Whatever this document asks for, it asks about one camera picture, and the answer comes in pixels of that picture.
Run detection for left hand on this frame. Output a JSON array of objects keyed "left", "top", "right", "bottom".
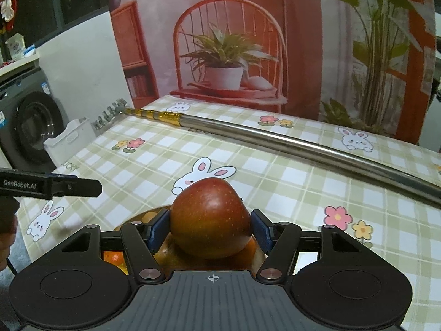
[{"left": 0, "top": 215, "right": 18, "bottom": 271}]

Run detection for dark red tomato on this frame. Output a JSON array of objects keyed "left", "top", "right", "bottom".
[{"left": 170, "top": 177, "right": 252, "bottom": 259}]

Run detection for items on washer top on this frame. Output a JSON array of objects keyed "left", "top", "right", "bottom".
[{"left": 1, "top": 0, "right": 36, "bottom": 66}]

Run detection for checkered bunny tablecloth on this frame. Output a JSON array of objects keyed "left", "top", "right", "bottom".
[{"left": 23, "top": 117, "right": 440, "bottom": 330}]

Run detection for telescopic metal pole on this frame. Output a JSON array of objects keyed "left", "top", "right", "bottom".
[{"left": 92, "top": 99, "right": 440, "bottom": 207}]

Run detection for small orange tangerine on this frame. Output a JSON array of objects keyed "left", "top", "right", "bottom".
[{"left": 103, "top": 251, "right": 128, "bottom": 275}]

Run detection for beige ceramic plate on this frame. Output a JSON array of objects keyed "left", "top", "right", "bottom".
[{"left": 114, "top": 205, "right": 170, "bottom": 231}]

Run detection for washing machine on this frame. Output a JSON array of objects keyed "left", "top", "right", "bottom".
[{"left": 1, "top": 67, "right": 65, "bottom": 173}]

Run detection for printed room backdrop cloth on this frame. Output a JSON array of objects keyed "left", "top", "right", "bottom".
[{"left": 108, "top": 0, "right": 437, "bottom": 143}]

